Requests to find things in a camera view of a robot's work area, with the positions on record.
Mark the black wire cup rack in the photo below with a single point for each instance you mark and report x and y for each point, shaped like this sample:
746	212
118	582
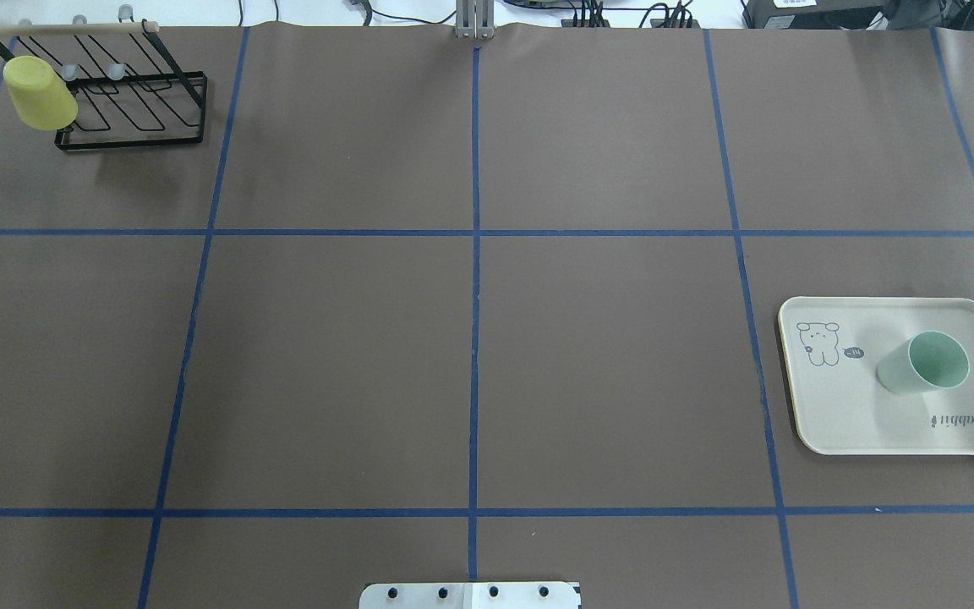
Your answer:
130	89

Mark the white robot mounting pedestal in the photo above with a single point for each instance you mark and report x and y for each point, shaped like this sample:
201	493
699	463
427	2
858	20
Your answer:
504	594

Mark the yellow plastic cup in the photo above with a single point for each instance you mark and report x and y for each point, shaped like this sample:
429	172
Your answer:
40	97

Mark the light green plastic cup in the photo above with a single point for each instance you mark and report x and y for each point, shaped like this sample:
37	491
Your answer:
930	361

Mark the aluminium frame post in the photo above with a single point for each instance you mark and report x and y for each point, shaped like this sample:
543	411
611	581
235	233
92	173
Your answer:
475	19

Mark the white rabbit serving tray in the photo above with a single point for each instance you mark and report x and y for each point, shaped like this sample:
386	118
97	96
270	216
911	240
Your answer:
831	347

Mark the black computer box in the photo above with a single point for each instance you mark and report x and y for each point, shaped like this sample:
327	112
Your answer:
815	15

